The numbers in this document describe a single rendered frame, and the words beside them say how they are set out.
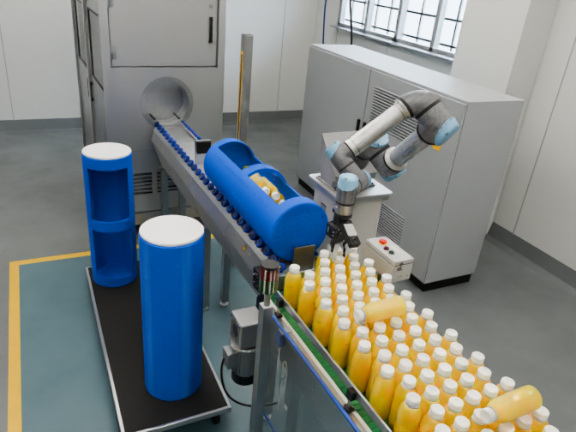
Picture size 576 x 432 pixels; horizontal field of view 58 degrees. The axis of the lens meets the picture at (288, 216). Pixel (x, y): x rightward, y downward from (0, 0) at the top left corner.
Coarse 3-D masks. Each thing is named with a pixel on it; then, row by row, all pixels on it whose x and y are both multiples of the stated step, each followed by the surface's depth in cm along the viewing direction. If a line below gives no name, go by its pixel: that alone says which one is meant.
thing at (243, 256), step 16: (176, 128) 391; (160, 144) 370; (192, 144) 361; (160, 160) 393; (176, 160) 340; (176, 176) 347; (192, 192) 310; (208, 208) 288; (208, 224) 305; (224, 224) 270; (224, 240) 278; (240, 240) 253; (240, 256) 253; (256, 256) 238; (240, 272) 274
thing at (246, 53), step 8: (248, 40) 322; (248, 48) 324; (240, 56) 330; (248, 56) 326; (240, 64) 331; (248, 64) 329; (240, 72) 333; (248, 72) 331; (240, 80) 334; (248, 80) 333; (240, 88) 336; (248, 88) 336; (240, 96) 338; (248, 96) 338; (240, 104) 340; (248, 104) 341; (240, 112) 342; (248, 112) 343; (240, 120) 343; (248, 120) 346; (240, 128) 346; (248, 128) 348; (240, 136) 348; (232, 264) 394
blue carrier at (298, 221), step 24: (216, 144) 279; (240, 144) 288; (216, 168) 268; (240, 168) 295; (264, 168) 248; (240, 192) 242; (264, 192) 229; (288, 192) 257; (264, 216) 221; (288, 216) 215; (312, 216) 221; (264, 240) 225; (288, 240) 221; (312, 240) 227
